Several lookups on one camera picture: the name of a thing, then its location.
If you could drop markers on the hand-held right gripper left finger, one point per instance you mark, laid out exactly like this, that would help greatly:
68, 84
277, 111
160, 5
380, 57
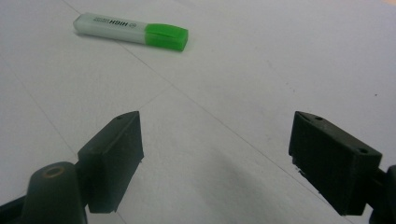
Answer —
112, 161

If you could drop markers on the green highlighter pen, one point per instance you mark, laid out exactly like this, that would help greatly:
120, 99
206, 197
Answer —
130, 30

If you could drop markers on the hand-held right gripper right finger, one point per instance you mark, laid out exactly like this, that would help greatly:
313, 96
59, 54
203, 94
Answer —
333, 161

